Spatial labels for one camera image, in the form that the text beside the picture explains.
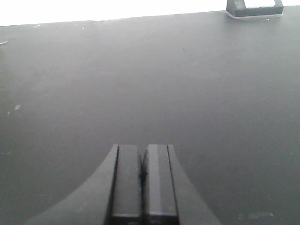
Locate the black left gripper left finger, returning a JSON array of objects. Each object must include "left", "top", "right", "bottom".
[{"left": 26, "top": 144, "right": 142, "bottom": 225}]

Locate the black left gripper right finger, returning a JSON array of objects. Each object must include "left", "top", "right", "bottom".
[{"left": 143, "top": 144, "right": 220, "bottom": 225}]

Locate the black white power socket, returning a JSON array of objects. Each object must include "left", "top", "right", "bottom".
[{"left": 226, "top": 0, "right": 284, "bottom": 18}]

